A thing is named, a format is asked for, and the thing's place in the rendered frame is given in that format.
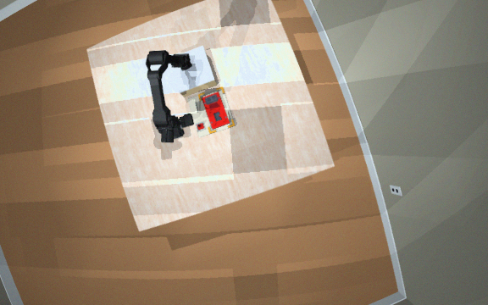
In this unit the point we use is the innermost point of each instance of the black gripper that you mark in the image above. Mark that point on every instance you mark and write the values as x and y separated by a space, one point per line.
184 121

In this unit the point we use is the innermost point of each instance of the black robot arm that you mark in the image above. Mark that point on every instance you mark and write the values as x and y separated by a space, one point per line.
162 117

